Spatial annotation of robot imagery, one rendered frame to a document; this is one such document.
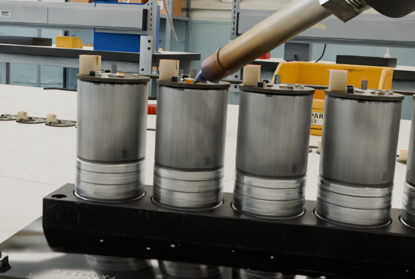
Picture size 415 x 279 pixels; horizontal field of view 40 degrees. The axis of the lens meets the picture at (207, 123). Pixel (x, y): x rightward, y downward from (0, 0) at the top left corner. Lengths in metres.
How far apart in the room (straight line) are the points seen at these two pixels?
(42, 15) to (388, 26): 1.66
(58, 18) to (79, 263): 2.79
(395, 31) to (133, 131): 2.32
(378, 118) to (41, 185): 0.18
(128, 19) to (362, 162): 2.60
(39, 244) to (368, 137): 0.11
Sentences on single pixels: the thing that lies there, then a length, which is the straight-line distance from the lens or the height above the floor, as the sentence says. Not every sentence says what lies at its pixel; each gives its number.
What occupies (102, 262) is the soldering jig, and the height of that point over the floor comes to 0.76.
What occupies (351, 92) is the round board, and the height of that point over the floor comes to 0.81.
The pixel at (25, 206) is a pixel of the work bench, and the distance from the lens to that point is 0.26.
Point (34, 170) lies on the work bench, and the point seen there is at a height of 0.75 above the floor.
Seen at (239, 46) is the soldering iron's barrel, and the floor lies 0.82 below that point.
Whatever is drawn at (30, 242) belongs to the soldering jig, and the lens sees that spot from 0.19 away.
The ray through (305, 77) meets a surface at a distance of 0.61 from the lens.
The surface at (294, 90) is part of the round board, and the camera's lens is 0.18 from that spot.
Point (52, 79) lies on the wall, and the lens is 5.50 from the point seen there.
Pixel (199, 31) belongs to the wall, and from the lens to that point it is 4.86.
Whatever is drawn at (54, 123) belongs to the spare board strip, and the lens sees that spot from 0.49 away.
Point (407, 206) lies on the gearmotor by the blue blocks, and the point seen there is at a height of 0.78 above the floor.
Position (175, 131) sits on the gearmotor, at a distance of 0.18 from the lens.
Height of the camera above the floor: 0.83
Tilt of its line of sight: 8 degrees down
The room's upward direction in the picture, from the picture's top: 3 degrees clockwise
